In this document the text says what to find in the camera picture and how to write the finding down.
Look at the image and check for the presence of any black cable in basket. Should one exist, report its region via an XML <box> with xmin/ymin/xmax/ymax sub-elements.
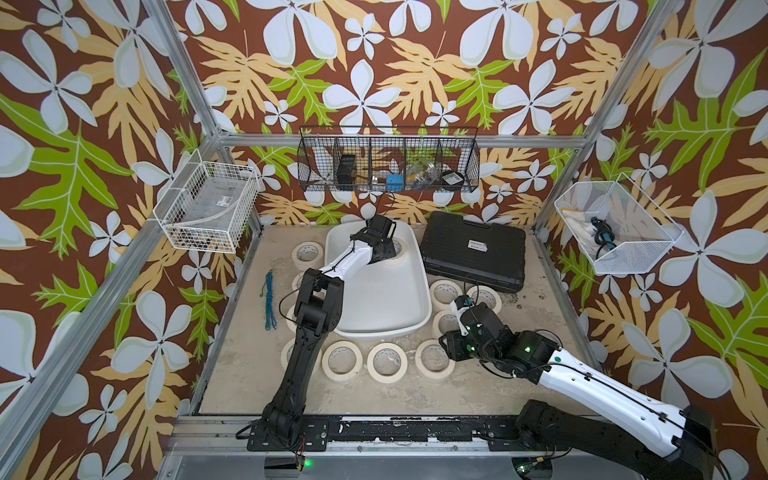
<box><xmin>589</xmin><ymin>217</ymin><xmax>618</xmax><ymax>253</ymax></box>

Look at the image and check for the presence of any masking tape roll one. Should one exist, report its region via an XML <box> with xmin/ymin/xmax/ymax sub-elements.
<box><xmin>291</xmin><ymin>272</ymin><xmax>304</xmax><ymax>291</ymax></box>

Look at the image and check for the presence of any masking tape roll eleven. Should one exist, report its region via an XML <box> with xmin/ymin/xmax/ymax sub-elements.
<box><xmin>415</xmin><ymin>339</ymin><xmax>456</xmax><ymax>382</ymax></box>

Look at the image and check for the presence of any masking tape roll three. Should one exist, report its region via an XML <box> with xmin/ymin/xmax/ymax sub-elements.
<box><xmin>286</xmin><ymin>304</ymin><xmax>297</xmax><ymax>332</ymax></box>

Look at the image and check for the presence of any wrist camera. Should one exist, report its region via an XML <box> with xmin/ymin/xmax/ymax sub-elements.
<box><xmin>366</xmin><ymin>214</ymin><xmax>396</xmax><ymax>239</ymax></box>
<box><xmin>451</xmin><ymin>295</ymin><xmax>477</xmax><ymax>337</ymax></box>

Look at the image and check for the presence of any masking tape roll four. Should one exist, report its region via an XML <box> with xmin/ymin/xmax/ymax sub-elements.
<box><xmin>466</xmin><ymin>285</ymin><xmax>503</xmax><ymax>314</ymax></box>

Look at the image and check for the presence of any masking tape roll eight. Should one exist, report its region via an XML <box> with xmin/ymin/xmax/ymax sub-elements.
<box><xmin>280</xmin><ymin>339</ymin><xmax>295</xmax><ymax>370</ymax></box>

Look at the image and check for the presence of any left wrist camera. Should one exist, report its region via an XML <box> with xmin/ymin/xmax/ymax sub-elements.
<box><xmin>366</xmin><ymin>214</ymin><xmax>396</xmax><ymax>239</ymax></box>

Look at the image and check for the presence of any black box in basket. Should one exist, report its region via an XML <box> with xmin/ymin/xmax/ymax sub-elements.
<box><xmin>335</xmin><ymin>154</ymin><xmax>357</xmax><ymax>190</ymax></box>

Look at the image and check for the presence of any masking tape roll seven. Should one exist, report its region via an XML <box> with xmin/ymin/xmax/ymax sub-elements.
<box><xmin>429</xmin><ymin>279</ymin><xmax>464</xmax><ymax>312</ymax></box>

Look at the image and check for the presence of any masking tape roll two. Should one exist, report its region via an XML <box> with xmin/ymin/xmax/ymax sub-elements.
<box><xmin>292</xmin><ymin>241</ymin><xmax>324</xmax><ymax>271</ymax></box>

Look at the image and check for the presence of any masking tape roll nine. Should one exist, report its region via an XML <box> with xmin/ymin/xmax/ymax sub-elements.
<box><xmin>321</xmin><ymin>340</ymin><xmax>363</xmax><ymax>383</ymax></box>

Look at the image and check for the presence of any masking tape roll six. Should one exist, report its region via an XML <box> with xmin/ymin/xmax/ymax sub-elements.
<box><xmin>432</xmin><ymin>310</ymin><xmax>460</xmax><ymax>339</ymax></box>

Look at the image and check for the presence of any masking tape roll five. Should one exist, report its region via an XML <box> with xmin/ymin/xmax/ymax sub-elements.
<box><xmin>384</xmin><ymin>237</ymin><xmax>407</xmax><ymax>265</ymax></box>

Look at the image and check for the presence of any white wire basket left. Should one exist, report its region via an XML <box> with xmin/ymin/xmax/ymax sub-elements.
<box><xmin>157</xmin><ymin>151</ymin><xmax>260</xmax><ymax>254</ymax></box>

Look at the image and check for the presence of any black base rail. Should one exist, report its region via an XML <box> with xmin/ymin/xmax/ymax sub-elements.
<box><xmin>235</xmin><ymin>415</ymin><xmax>566</xmax><ymax>455</ymax></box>

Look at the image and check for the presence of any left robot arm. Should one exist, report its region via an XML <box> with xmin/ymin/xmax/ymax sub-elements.
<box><xmin>237</xmin><ymin>214</ymin><xmax>396</xmax><ymax>454</ymax></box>

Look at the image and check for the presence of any black plastic tool case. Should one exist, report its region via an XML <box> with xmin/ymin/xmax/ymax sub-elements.
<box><xmin>420</xmin><ymin>212</ymin><xmax>526</xmax><ymax>293</ymax></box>

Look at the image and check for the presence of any masking tape roll ten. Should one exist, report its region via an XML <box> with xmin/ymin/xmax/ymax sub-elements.
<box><xmin>367</xmin><ymin>343</ymin><xmax>408</xmax><ymax>384</ymax></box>

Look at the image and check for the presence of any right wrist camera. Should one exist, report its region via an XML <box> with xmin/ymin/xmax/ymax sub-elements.
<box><xmin>451</xmin><ymin>295</ymin><xmax>477</xmax><ymax>337</ymax></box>

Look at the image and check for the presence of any white mesh basket right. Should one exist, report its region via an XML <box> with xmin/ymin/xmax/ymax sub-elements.
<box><xmin>555</xmin><ymin>174</ymin><xmax>684</xmax><ymax>276</ymax></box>

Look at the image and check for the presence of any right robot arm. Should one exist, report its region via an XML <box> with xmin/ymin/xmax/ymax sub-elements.
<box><xmin>438</xmin><ymin>295</ymin><xmax>731</xmax><ymax>479</ymax></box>

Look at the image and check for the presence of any blue item in basket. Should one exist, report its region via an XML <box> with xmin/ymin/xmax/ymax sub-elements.
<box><xmin>385</xmin><ymin>174</ymin><xmax>405</xmax><ymax>192</ymax></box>

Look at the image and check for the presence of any white plastic storage box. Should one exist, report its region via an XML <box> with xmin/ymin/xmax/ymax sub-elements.
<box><xmin>335</xmin><ymin>220</ymin><xmax>432</xmax><ymax>339</ymax></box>

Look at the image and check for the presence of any black wire wall basket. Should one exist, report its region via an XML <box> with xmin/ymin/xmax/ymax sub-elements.
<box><xmin>295</xmin><ymin>126</ymin><xmax>480</xmax><ymax>193</ymax></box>

